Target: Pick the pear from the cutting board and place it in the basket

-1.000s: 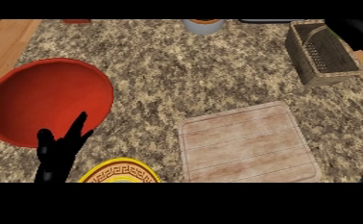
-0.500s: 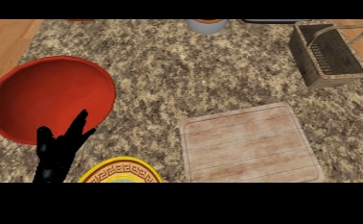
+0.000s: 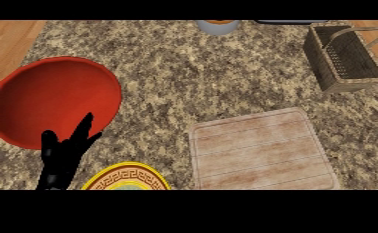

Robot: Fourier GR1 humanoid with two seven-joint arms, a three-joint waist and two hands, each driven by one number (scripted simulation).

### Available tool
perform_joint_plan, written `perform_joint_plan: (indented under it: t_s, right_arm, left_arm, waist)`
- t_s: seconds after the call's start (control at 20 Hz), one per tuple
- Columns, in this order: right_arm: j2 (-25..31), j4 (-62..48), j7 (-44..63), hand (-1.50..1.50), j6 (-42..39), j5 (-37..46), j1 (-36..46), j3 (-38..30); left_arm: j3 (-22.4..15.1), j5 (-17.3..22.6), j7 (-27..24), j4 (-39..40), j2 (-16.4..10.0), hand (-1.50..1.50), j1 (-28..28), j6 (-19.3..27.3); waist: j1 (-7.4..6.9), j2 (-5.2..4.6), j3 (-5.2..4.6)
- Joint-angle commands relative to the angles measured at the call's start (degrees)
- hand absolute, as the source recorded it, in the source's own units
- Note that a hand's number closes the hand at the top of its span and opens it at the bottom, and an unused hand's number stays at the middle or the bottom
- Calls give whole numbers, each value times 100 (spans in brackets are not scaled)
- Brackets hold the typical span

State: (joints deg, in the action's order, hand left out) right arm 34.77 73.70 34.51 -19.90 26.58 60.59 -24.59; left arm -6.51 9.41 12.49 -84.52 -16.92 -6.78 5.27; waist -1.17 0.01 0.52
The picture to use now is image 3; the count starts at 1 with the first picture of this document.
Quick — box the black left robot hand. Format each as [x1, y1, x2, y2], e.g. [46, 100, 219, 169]
[36, 111, 104, 191]

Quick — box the pale wooden cutting board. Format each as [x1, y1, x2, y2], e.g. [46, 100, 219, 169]
[188, 106, 343, 191]

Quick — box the brown wicker basket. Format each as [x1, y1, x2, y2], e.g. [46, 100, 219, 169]
[302, 22, 378, 94]

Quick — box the yellow patterned plate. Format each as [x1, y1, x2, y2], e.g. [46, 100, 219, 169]
[80, 161, 173, 191]

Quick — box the red bowl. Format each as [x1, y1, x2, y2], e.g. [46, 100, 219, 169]
[0, 55, 123, 150]

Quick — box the grey pot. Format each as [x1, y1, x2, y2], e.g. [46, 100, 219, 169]
[194, 19, 243, 37]

